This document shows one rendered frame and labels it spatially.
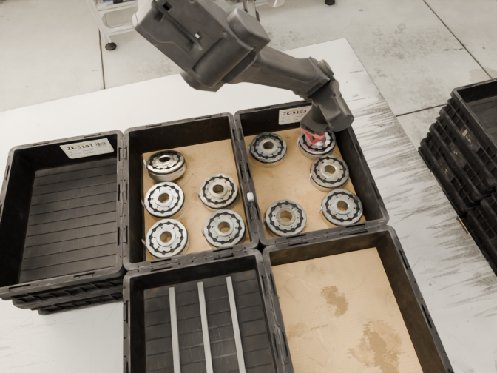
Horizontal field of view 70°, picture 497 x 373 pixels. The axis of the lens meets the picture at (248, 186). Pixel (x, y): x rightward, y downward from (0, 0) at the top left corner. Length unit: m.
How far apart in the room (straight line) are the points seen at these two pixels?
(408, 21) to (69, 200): 2.59
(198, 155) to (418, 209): 0.67
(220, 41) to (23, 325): 0.93
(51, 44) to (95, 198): 2.19
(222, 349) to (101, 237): 0.41
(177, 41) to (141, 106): 0.95
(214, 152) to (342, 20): 2.08
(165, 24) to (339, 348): 0.70
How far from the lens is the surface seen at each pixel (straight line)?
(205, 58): 0.47
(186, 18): 0.45
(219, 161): 1.03
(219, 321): 0.86
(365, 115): 1.34
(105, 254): 0.98
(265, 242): 0.80
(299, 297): 0.87
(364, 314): 0.89
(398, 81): 2.56
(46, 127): 1.48
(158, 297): 0.90
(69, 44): 3.07
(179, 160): 0.99
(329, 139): 1.04
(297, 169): 1.01
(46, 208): 1.11
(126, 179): 0.93
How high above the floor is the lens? 1.67
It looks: 60 degrees down
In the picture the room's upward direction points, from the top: 4 degrees counter-clockwise
